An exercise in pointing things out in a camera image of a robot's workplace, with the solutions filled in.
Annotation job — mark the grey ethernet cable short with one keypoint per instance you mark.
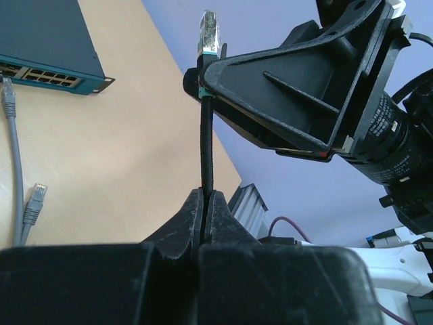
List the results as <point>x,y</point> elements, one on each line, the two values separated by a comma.
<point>32,210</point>

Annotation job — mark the aluminium frame rail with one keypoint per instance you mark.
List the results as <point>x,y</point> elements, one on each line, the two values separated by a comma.
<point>249,208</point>

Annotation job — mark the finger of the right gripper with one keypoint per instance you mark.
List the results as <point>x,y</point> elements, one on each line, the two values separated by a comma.
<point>304,32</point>

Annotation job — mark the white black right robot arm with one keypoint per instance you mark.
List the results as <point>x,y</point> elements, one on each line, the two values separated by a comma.
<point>404,268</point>

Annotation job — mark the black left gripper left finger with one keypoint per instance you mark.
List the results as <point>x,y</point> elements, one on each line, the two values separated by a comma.
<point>149,282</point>

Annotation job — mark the teal network switch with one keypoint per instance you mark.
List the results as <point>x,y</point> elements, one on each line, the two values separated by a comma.
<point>47,44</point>

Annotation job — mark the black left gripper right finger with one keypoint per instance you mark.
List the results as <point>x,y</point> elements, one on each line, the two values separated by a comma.
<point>243,281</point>

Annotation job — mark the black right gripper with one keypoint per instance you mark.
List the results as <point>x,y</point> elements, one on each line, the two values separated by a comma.
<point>322,93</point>

